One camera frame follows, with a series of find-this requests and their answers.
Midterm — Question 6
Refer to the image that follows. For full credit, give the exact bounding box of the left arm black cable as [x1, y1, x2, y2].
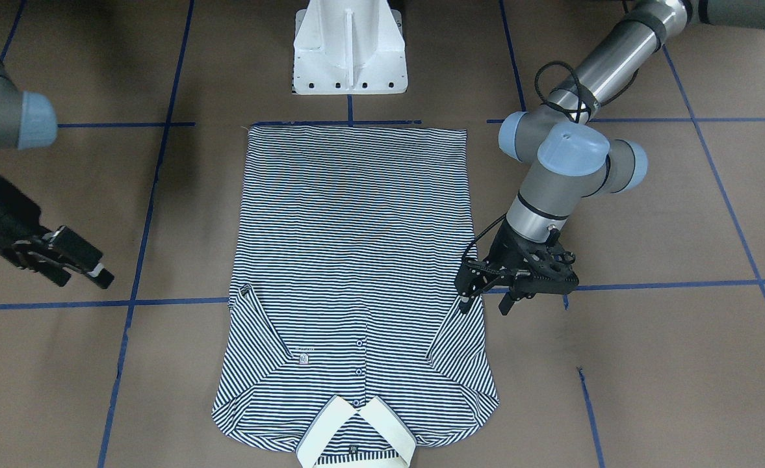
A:
[463, 60, 640, 274]

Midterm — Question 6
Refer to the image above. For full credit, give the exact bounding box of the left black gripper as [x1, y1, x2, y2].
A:
[454, 217, 579, 316]

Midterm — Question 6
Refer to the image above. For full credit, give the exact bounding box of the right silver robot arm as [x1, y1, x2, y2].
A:
[0, 58, 114, 289]

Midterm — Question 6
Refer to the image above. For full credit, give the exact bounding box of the white camera mast base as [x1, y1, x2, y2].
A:
[291, 1, 409, 96]

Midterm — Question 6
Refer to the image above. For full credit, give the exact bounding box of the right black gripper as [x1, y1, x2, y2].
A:
[0, 175, 114, 289]

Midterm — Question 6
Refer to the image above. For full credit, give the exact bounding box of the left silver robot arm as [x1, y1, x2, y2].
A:
[454, 1, 765, 315]

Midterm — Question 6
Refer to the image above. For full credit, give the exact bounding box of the navy white striped polo shirt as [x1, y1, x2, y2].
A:
[212, 125, 499, 467]

